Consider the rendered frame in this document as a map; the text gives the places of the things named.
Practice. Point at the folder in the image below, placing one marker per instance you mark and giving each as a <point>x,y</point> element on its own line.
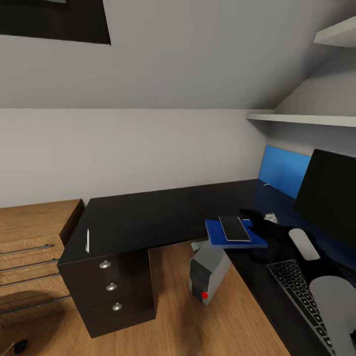
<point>218,239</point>

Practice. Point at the swivel chair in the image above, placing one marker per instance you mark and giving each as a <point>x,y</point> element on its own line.
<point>18,347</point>

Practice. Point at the mouse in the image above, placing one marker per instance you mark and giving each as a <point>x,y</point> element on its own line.
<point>259,255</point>

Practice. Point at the monitor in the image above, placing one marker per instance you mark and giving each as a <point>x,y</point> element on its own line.
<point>327,198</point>

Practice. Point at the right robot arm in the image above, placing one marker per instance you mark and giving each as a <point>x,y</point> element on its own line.
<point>335,297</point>

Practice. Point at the notebook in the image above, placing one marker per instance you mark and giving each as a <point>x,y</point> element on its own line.
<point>234,229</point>

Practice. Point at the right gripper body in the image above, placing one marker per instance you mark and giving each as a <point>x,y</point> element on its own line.
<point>262,227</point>

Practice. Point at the desktop computer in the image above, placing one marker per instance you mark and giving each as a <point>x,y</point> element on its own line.
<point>207,270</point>

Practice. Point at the keyboard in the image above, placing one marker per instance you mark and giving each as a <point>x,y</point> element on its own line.
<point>291,280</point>

